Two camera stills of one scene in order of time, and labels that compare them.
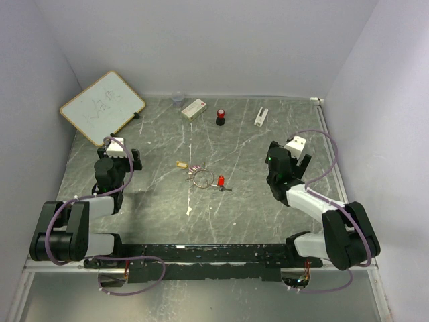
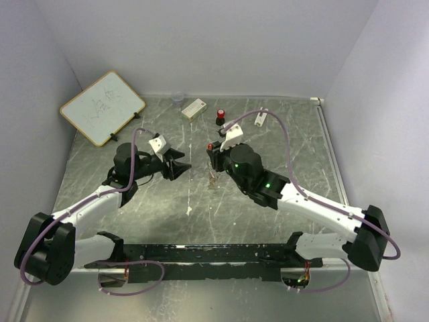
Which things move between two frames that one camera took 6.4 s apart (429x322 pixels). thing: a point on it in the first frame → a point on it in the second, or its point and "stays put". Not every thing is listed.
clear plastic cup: (177, 98) stays put
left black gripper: (100, 151) → (177, 169)
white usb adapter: (260, 119) stays put
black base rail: (262, 261) stays put
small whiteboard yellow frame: (103, 107) stays put
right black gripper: (297, 170) → (216, 154)
